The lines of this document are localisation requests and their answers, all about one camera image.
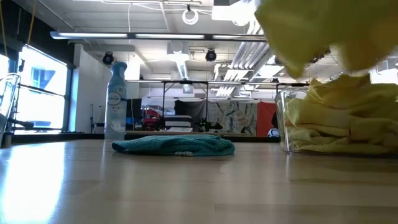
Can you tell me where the yellow hanging cord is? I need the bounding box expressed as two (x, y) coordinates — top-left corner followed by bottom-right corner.
(0, 0), (8, 58)
(27, 0), (37, 46)

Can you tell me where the small black background robot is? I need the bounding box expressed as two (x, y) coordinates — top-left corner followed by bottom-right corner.
(197, 117), (224, 133)

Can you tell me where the black background table frame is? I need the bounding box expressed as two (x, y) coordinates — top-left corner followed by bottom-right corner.
(161, 80), (210, 134)

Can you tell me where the dark grey background cloth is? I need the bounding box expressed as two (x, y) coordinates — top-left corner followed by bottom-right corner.
(174, 99), (208, 121)

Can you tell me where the pale blue air freshener bottle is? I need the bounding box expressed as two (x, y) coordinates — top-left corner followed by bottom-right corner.
(104, 61), (128, 141)

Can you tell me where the black background monitor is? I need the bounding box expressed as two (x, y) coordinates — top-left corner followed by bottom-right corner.
(126, 98), (143, 126)

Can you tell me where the orange background panel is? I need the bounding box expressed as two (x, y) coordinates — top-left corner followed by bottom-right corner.
(256, 101), (277, 138)

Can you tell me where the clear plastic basket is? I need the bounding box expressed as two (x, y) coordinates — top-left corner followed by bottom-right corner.
(274, 86), (398, 156)
(0, 73), (22, 149)

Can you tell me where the patterned background sheet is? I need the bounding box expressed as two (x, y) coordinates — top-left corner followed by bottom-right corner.
(207, 101), (259, 137)

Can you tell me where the red background object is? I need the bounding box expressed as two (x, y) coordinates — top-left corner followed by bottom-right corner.
(142, 108), (164, 131)

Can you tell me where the white and black stacked box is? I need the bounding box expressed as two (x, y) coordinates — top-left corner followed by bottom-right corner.
(164, 114), (193, 133)

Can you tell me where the long LED light bar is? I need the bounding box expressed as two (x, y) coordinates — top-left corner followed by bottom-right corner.
(49, 30), (268, 44)

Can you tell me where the white coiled ceiling cable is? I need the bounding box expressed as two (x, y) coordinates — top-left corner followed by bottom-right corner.
(181, 7), (200, 26)

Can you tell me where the blue microfiber towel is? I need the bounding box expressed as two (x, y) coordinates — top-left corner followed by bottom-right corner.
(111, 133), (236, 157)

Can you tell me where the black aluminium table frame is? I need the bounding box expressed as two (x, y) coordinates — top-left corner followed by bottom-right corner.
(12, 132), (280, 144)

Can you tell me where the white ceiling pipe bundle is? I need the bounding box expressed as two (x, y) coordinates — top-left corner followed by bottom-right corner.
(231, 18), (271, 71)

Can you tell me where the bright window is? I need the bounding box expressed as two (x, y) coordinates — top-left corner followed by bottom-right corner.
(0, 43), (74, 131)

